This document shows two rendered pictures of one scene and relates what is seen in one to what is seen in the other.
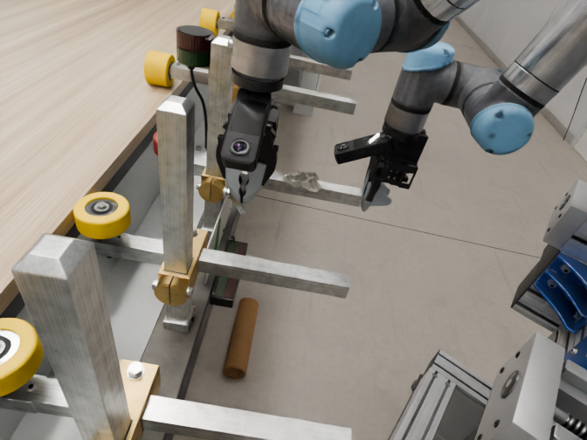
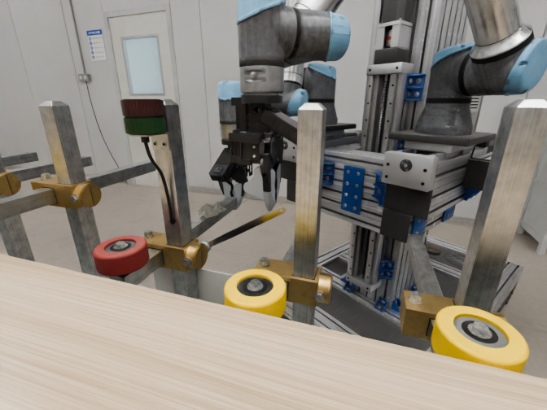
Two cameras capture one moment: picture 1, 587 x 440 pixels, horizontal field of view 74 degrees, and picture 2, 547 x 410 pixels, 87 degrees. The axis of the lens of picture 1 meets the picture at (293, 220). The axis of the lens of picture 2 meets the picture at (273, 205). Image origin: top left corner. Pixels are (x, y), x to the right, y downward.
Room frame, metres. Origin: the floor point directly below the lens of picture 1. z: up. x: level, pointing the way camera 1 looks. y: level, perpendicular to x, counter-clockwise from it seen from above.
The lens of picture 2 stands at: (0.30, 0.58, 1.13)
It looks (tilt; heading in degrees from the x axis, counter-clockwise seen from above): 20 degrees down; 292
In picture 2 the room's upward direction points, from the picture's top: straight up
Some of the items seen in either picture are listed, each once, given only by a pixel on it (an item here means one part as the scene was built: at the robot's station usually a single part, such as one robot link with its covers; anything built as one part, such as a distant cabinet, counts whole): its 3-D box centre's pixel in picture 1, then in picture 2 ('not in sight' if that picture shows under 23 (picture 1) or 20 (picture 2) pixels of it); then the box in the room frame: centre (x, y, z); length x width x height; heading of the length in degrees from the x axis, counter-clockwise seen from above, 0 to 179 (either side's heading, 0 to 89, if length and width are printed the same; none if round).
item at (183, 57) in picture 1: (195, 53); (146, 124); (0.65, 0.22, 1.10); 0.06 x 0.06 x 0.02
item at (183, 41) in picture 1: (195, 38); (143, 107); (0.65, 0.22, 1.12); 0.06 x 0.06 x 0.02
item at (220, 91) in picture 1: (217, 161); (179, 231); (0.66, 0.18, 0.89); 0.04 x 0.04 x 0.48; 4
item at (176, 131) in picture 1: (178, 248); (306, 254); (0.41, 0.16, 0.89); 0.04 x 0.04 x 0.48; 4
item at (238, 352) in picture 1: (242, 335); not in sight; (0.84, 0.09, 0.04); 0.30 x 0.08 x 0.08; 4
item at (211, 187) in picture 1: (217, 175); (171, 251); (0.68, 0.18, 0.85); 0.14 x 0.06 x 0.05; 4
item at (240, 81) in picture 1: (254, 112); (258, 131); (0.53, 0.09, 1.08); 0.09 x 0.08 x 0.12; 4
